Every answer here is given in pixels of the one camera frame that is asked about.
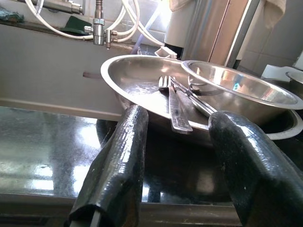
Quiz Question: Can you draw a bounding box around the chrome sink faucet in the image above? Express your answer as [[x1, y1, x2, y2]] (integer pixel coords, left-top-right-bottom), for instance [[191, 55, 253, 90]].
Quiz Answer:
[[83, 0, 119, 49]]

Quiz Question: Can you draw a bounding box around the green scrub pad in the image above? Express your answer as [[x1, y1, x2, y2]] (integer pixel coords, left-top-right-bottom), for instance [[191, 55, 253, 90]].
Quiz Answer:
[[60, 15, 92, 36]]

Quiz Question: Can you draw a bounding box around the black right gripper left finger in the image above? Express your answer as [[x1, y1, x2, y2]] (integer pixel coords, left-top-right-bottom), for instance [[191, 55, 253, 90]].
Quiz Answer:
[[65, 104, 150, 227]]

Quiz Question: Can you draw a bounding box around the small white plastic piece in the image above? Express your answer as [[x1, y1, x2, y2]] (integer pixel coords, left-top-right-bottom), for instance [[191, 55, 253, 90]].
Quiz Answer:
[[154, 45, 178, 60]]

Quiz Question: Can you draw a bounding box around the horizontal steel pipe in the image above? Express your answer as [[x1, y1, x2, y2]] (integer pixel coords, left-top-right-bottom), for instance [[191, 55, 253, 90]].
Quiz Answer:
[[17, 0, 84, 15]]

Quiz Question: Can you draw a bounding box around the teal rag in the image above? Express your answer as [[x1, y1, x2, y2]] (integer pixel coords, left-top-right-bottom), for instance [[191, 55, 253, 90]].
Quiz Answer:
[[0, 6, 25, 24]]

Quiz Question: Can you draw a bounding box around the beige towel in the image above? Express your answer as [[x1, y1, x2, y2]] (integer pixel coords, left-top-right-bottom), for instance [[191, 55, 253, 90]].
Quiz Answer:
[[257, 0, 287, 29]]

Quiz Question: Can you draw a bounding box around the steel bowl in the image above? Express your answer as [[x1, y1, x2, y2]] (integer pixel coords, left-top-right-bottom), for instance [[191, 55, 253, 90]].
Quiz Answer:
[[180, 60, 303, 126], [285, 70, 303, 92]]

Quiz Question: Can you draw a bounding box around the white water hose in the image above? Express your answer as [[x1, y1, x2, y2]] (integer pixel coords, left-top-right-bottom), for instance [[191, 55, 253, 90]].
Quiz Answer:
[[24, 0, 168, 47]]

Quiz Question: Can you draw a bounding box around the thin-handled steel utensil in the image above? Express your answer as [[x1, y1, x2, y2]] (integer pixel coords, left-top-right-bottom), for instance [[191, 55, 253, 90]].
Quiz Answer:
[[170, 76, 218, 117]]

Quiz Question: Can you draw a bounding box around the stainless steel sink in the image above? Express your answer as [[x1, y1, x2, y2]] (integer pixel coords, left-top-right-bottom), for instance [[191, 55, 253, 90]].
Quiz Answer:
[[0, 22, 134, 122]]

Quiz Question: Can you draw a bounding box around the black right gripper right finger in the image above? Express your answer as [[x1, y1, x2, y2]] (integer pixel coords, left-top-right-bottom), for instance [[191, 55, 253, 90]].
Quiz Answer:
[[208, 110, 303, 227]]

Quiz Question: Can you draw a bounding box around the steel water purifier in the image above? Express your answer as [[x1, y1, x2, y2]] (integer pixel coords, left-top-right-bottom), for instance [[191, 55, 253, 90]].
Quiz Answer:
[[164, 0, 262, 70]]

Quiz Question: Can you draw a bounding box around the flat-handled steel fork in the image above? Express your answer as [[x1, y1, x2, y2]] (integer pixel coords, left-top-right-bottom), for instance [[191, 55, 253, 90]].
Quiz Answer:
[[158, 75, 193, 135]]

